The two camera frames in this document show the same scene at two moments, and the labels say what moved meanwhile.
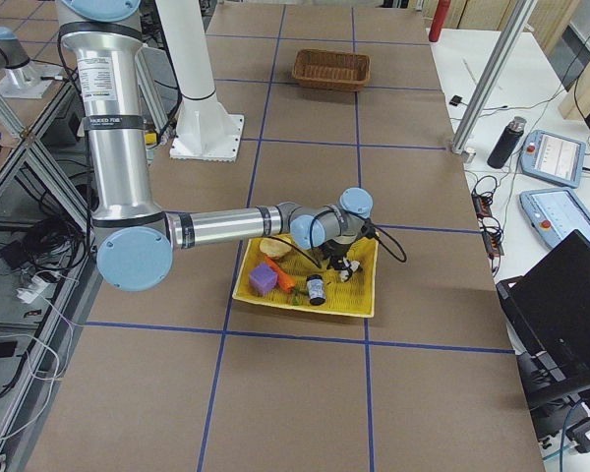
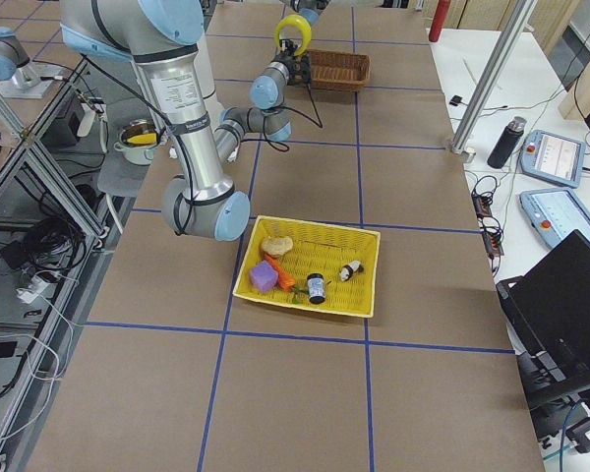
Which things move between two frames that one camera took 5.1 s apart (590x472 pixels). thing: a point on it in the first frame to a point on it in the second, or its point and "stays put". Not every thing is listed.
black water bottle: (511, 136) stays put
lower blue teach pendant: (555, 213) stays put
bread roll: (275, 247) stays put
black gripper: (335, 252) to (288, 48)
